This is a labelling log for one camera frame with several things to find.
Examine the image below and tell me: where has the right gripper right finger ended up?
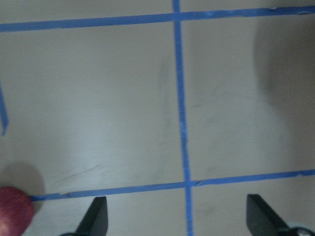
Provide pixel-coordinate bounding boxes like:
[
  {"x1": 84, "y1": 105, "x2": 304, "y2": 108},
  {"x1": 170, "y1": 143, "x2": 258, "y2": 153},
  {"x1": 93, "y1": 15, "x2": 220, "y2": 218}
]
[{"x1": 246, "y1": 194, "x2": 295, "y2": 236}]

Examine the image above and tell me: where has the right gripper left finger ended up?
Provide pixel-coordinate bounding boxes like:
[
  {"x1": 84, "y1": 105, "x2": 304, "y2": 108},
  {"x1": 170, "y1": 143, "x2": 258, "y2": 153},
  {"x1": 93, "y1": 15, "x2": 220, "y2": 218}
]
[{"x1": 75, "y1": 196, "x2": 108, "y2": 236}]

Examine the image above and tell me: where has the red yellow apple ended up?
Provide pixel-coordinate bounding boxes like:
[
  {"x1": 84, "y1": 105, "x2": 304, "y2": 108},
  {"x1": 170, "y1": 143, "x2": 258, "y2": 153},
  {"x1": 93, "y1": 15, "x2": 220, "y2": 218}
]
[{"x1": 0, "y1": 186, "x2": 35, "y2": 236}]

